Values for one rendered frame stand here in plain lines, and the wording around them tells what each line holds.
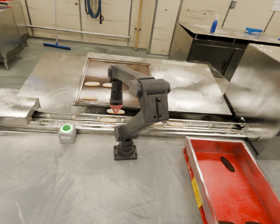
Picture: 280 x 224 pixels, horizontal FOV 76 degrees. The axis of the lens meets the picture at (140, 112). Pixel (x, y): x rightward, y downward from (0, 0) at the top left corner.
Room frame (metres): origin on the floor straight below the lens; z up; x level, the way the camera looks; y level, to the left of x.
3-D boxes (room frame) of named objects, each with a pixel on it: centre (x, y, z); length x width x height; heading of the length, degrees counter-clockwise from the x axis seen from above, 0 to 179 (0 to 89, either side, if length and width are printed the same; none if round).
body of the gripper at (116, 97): (0.80, 0.14, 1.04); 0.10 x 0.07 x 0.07; 9
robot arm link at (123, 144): (0.62, 0.06, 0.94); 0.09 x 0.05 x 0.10; 26
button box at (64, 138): (0.63, 0.35, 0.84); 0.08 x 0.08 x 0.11; 9
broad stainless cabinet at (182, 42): (3.21, -1.41, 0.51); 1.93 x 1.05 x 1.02; 99
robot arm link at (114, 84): (0.80, 0.14, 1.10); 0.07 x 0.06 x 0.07; 26
